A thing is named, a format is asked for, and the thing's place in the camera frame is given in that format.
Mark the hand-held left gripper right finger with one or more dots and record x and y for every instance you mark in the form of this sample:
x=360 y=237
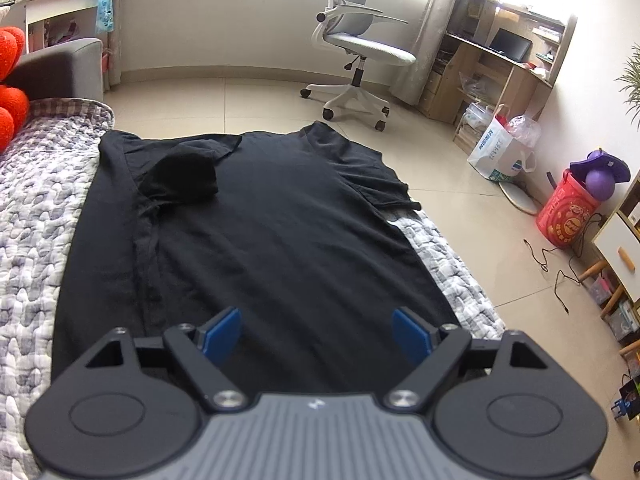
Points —
x=410 y=332

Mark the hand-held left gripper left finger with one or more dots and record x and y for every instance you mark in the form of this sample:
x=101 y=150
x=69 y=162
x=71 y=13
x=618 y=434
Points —
x=222 y=332

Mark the black t-shirt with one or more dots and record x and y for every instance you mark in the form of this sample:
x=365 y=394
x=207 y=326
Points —
x=280 y=220

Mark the round white board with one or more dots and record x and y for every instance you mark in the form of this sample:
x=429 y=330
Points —
x=520 y=200

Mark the red printed bucket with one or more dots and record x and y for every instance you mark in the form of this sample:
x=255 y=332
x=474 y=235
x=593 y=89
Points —
x=565 y=215

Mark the white paper shopping bag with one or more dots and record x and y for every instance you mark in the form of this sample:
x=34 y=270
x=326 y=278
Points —
x=495 y=152

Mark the white cabinet with wooden legs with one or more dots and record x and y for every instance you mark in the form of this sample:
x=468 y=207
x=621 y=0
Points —
x=612 y=237

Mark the blue toy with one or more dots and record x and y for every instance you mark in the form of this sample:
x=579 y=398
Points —
x=627 y=397

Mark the grey checked quilt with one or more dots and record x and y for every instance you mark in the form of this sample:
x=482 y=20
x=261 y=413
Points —
x=30 y=210

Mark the clear plastic bag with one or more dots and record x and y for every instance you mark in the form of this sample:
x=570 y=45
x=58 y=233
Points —
x=525 y=130

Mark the clear plastic storage bags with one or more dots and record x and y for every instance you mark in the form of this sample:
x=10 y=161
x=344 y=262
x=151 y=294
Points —
x=475 y=105

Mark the purple ball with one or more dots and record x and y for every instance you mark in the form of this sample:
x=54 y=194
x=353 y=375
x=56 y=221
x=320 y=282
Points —
x=600 y=185

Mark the wooden desk with shelves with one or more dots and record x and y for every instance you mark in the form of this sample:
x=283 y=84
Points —
x=525 y=80

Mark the white office chair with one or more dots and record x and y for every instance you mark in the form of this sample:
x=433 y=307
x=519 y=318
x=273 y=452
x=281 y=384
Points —
x=370 y=47

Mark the black monitor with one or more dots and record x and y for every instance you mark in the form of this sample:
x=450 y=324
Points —
x=510 y=45

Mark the orange pumpkin cushion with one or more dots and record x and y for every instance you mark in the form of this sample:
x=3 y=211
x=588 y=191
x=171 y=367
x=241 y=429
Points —
x=10 y=105

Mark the grey window curtain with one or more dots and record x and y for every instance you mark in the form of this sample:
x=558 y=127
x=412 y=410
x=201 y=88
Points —
x=440 y=10

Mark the green potted plant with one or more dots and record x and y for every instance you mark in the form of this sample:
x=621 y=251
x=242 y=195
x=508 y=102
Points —
x=632 y=85

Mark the grey star-print curtain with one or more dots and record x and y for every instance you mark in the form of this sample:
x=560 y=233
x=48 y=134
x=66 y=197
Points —
x=120 y=10

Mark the blue plastic bag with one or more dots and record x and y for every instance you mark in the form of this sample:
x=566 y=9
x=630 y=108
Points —
x=105 y=10

